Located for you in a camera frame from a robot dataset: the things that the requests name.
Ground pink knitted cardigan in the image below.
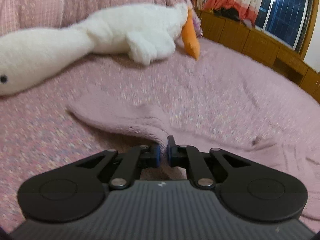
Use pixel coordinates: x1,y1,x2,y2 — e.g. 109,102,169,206
67,86,319,229

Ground black clothes on cabinet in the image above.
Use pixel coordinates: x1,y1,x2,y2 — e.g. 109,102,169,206
213,8,240,22

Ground white plush goose toy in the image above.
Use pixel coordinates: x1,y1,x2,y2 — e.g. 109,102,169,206
1,3,200,96

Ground long wooden cabinet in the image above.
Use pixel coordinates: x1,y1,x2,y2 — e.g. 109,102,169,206
195,9,319,101

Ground pink rolled quilt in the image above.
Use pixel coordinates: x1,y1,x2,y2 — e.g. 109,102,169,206
186,0,203,37

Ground window with white frame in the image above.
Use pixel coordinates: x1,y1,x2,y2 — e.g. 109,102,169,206
255,0,316,57

